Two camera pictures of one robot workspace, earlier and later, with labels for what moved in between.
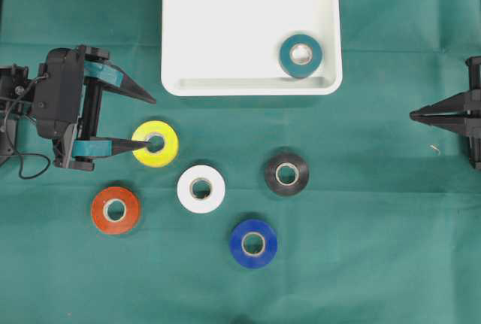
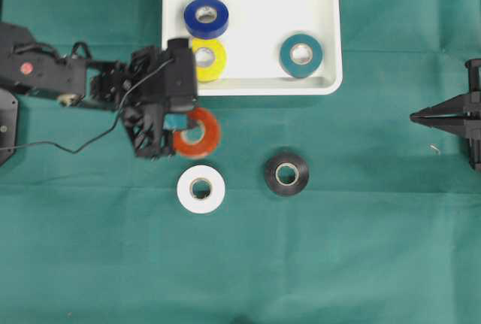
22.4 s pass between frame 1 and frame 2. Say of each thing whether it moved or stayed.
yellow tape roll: moved
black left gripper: moved
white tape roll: stayed
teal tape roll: stayed
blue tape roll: moved
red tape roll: moved
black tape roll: stayed
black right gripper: stayed
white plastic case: stayed
